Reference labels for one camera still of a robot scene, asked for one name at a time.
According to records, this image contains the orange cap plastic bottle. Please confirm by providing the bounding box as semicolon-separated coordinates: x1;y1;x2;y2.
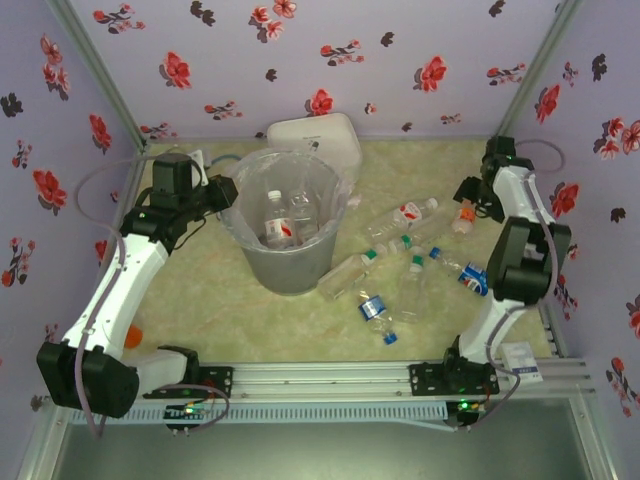
404;206;477;250

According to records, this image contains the large red label bottle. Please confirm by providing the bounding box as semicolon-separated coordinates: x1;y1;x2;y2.
366;197;441;242

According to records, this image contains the clear plain plastic bottle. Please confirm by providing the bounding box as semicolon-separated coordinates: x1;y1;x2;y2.
288;189;321;244

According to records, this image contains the blue label plastic bottle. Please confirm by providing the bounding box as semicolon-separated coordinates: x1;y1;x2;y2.
428;246;490;298

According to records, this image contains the grey plastic bin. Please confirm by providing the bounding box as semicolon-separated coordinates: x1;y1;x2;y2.
222;149;346;296

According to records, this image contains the clear bottle green white cap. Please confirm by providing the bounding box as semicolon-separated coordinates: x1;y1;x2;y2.
392;254;431;325

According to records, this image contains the clear plastic bin liner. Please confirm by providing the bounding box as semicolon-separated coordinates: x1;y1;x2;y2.
219;148;362;251

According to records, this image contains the crushed blue label bottle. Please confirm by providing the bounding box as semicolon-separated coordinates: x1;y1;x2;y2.
356;293;401;346

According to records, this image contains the white plastic medicine box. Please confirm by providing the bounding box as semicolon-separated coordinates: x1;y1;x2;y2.
266;112;364;184

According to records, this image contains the white label card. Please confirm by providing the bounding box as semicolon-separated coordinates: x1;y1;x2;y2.
499;342;544;385

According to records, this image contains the aluminium side rail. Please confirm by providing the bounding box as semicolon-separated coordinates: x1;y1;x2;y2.
97;144;149;271
537;299;566;359

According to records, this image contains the aluminium corner post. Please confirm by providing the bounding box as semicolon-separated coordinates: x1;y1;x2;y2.
492;0;586;146
47;0;149;146

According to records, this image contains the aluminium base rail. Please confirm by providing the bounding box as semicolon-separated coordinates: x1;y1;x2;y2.
134;360;591;400

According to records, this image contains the grey left arm cable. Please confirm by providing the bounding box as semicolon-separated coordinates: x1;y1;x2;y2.
73;154;231;440

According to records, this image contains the white slotted cable duct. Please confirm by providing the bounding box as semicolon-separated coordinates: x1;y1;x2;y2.
67;402;446;425

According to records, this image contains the aluminium outer frame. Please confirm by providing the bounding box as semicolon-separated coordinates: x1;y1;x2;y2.
14;394;621;480

